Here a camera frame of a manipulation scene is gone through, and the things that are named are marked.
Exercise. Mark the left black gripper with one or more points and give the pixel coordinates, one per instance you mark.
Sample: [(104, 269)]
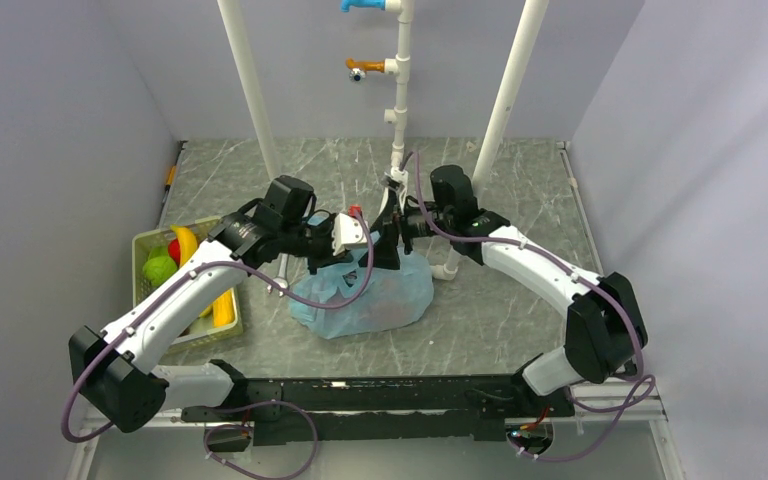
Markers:
[(328, 259)]

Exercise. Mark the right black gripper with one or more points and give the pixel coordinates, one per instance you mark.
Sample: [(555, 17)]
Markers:
[(387, 232)]

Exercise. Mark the light blue plastic bag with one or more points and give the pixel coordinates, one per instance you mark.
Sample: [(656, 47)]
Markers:
[(332, 303)]

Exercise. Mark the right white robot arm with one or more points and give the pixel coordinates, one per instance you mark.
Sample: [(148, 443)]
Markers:
[(604, 328)]

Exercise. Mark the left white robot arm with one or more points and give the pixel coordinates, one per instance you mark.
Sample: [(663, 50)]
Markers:
[(118, 369)]

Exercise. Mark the yellow fake fruit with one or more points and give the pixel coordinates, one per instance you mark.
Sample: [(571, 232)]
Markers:
[(223, 313)]

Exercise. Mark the yellow fake banana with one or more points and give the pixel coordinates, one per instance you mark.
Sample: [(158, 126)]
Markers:
[(187, 241)]

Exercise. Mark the small red fake fruit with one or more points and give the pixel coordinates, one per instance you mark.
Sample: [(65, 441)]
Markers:
[(174, 251)]

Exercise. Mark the green fake fruit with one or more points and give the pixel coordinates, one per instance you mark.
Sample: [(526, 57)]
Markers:
[(159, 266)]

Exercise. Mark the silver wrench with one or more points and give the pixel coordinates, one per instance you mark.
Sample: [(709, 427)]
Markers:
[(280, 281)]

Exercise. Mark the pale green fruit basket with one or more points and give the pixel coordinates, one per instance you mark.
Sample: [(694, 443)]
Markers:
[(201, 332)]

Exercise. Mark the blue clamp on pipe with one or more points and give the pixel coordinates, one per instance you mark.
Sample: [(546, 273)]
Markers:
[(347, 5)]

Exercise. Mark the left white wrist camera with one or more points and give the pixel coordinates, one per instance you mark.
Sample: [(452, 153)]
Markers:
[(348, 231)]

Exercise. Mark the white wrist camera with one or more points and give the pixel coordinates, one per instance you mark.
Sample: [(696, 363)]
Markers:
[(348, 231), (397, 180)]

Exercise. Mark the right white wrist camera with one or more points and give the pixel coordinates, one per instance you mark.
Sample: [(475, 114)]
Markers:
[(397, 180)]

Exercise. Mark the orange handled tool at wall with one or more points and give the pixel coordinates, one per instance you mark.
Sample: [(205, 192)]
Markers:
[(171, 173)]

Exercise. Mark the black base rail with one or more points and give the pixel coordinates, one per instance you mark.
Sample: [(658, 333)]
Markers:
[(483, 407)]

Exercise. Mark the white PVC pipe frame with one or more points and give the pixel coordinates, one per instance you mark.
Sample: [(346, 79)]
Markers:
[(399, 67)]

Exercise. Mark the aluminium extrusion frame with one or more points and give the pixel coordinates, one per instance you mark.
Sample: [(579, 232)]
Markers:
[(625, 400)]

